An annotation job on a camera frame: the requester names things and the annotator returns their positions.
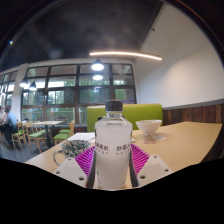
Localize long curved ceiling light strip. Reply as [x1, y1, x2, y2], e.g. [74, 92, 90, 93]
[88, 50, 163, 62]

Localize frosted water bottle black cap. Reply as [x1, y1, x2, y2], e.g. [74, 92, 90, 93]
[94, 99, 134, 191]

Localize person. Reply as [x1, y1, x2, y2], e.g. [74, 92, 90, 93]
[0, 105, 19, 149]

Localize green upholstered bench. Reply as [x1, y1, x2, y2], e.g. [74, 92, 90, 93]
[86, 103, 164, 133]

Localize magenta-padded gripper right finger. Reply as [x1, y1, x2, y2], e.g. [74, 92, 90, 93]
[128, 143, 175, 188]

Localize white paper napkin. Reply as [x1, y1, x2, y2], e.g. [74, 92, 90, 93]
[143, 133, 168, 145]

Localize light wooden dining table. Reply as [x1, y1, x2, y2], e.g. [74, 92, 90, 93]
[32, 119, 64, 148]

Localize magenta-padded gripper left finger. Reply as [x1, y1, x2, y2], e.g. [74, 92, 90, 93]
[53, 144, 98, 189]

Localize group of green-seated wooden chairs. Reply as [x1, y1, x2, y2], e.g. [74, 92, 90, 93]
[11, 119, 76, 154]

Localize white ceramic bowl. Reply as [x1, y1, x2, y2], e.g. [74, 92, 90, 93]
[134, 119, 163, 137]

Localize green speckled ceramic mug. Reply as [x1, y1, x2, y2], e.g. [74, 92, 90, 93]
[52, 139, 92, 167]

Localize large dark-framed window wall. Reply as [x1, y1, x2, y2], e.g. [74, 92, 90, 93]
[0, 63, 138, 125]

